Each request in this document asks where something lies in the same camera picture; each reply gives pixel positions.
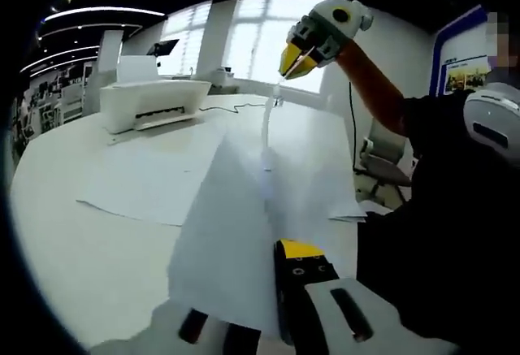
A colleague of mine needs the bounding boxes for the blue framed wall poster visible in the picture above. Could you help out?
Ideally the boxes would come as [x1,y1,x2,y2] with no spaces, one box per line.
[430,3,495,98]

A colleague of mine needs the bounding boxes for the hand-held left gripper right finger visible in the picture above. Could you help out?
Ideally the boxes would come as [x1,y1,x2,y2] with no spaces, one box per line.
[273,238,457,355]

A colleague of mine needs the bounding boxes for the black printer cable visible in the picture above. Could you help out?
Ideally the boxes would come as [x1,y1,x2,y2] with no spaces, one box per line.
[201,102,269,115]

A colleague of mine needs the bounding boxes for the black studio light on stand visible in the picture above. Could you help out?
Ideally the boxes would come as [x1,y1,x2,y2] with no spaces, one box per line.
[148,39,180,58]

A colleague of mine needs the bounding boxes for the white printer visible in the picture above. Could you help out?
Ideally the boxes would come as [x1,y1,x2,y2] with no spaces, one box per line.
[99,54,213,135]

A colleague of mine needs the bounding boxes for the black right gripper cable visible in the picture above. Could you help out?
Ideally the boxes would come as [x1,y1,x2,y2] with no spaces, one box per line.
[346,80,359,171]

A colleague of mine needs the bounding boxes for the person in black shirt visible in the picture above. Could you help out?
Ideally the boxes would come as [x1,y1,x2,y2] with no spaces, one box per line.
[357,86,520,355]

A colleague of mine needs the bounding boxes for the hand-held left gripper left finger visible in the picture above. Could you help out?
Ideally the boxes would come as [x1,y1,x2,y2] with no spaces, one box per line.
[89,298,262,355]

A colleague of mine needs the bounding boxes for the curved ceiling light strip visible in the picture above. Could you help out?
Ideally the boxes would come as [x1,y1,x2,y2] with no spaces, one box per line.
[43,5,166,23]

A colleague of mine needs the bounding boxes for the single white printing paper sheet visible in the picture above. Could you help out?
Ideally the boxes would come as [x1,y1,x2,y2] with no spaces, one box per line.
[166,80,362,340]

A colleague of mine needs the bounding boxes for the white printing papers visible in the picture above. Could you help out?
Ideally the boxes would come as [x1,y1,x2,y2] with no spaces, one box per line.
[76,125,228,227]

